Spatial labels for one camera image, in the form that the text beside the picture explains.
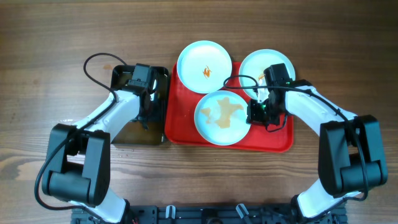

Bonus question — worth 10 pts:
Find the white plate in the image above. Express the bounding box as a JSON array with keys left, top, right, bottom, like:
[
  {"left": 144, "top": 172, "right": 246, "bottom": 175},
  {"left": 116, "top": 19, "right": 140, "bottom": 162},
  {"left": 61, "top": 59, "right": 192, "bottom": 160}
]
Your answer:
[
  {"left": 177, "top": 40, "right": 232, "bottom": 94},
  {"left": 193, "top": 90, "right": 251, "bottom": 146},
  {"left": 239, "top": 49, "right": 296, "bottom": 83}
]

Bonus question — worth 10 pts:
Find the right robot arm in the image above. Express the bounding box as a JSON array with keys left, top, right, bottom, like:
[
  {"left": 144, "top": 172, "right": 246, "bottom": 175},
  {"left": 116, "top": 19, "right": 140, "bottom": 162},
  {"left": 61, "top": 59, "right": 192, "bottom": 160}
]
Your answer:
[{"left": 247, "top": 63, "right": 388, "bottom": 223}]

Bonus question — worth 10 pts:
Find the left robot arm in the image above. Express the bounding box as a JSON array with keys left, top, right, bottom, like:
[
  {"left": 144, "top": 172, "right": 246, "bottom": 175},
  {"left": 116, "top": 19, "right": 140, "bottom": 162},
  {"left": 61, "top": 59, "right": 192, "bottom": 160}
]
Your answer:
[{"left": 35, "top": 63, "right": 170, "bottom": 223}]

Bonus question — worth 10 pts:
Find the red plastic tray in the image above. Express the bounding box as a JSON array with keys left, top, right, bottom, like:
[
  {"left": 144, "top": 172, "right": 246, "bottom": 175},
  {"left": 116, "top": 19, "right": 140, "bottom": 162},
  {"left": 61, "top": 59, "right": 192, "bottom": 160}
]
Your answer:
[{"left": 165, "top": 66, "right": 294, "bottom": 153}]

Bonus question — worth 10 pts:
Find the black water basin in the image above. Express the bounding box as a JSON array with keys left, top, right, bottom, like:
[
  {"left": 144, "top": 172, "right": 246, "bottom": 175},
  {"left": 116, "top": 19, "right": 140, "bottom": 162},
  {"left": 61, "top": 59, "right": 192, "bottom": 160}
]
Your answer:
[{"left": 111, "top": 63, "right": 170, "bottom": 145}]

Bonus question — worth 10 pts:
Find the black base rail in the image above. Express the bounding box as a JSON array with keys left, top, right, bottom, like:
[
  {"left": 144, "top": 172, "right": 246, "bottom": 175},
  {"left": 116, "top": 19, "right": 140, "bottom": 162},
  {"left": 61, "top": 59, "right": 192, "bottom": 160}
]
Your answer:
[{"left": 70, "top": 202, "right": 346, "bottom": 224}]

